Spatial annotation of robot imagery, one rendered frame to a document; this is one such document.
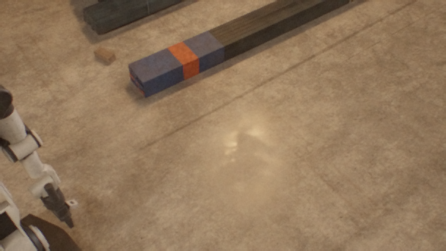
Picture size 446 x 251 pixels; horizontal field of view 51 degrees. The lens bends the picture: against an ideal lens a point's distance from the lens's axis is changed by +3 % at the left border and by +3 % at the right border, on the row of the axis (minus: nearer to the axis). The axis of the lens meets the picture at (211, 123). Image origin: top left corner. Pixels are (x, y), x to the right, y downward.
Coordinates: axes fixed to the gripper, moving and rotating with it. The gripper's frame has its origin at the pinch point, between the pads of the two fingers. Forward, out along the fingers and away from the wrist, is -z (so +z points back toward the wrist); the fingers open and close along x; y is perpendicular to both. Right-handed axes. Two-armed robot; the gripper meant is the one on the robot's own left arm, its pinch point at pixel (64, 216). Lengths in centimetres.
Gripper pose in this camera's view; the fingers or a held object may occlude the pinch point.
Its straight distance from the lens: 230.4
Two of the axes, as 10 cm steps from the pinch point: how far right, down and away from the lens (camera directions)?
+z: -1.5, -7.4, -6.5
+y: 7.2, -5.4, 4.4
